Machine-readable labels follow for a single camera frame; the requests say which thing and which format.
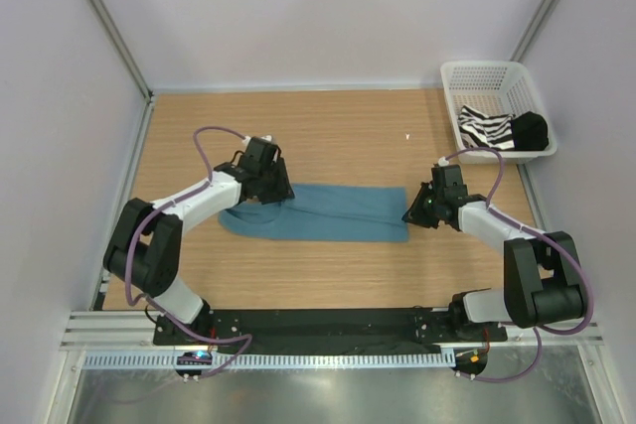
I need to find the teal tank top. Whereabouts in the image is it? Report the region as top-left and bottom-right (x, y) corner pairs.
(218, 184), (409, 243)

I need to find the black white striped tank top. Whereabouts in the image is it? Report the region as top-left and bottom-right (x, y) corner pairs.
(458, 105), (515, 151)

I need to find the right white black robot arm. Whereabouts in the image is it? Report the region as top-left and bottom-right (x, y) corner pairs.
(402, 163), (592, 341)

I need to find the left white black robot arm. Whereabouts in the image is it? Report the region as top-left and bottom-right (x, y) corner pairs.
(102, 136), (294, 345)

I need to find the white plastic basket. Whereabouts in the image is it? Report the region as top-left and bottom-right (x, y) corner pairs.
(440, 61), (557, 164)

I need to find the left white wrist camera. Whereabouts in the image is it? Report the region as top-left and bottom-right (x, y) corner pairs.
(241, 135), (275, 146)

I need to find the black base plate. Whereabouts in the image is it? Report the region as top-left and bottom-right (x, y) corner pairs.
(153, 306), (508, 356)

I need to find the white slotted cable duct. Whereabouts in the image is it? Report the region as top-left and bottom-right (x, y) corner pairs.
(82, 349), (455, 370)

